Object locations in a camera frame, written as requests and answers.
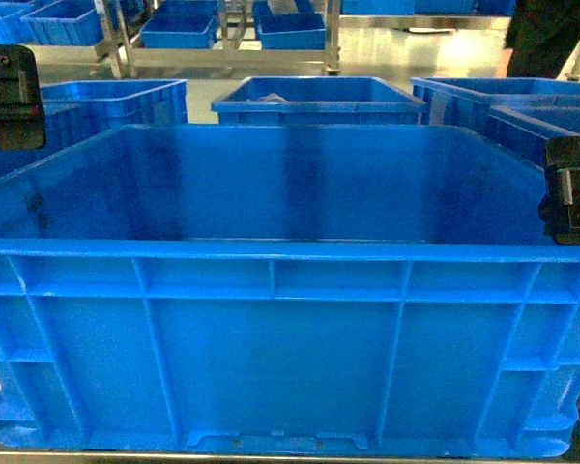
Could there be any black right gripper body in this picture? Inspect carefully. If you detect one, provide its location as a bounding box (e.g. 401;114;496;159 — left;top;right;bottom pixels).
538;136;580;245

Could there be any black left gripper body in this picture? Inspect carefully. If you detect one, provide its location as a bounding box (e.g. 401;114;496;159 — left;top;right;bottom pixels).
0;44;46;150

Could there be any large blue plastic crate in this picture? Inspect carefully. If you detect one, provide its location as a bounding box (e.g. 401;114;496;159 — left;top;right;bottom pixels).
0;125;580;458

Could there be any blue crate behind left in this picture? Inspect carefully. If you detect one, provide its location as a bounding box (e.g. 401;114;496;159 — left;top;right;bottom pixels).
0;79;188;177

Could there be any blue crate far left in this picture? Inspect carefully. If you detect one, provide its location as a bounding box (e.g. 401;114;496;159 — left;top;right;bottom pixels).
0;1;103;46

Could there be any blue crate behind right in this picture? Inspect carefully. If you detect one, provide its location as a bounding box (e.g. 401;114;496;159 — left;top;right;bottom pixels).
411;77;580;166

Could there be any metal rack with crates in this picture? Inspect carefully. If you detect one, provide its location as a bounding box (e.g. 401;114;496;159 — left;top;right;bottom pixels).
95;1;341;78

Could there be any person in dark clothes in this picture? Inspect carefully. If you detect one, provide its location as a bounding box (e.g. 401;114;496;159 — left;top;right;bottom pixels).
503;0;580;79

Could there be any blue crate on rack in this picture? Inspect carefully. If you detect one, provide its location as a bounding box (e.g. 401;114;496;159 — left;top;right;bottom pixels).
140;0;219;49
251;1;327;50

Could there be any blue crate behind centre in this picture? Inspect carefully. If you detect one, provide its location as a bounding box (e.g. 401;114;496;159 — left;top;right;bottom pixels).
211;76;428;126

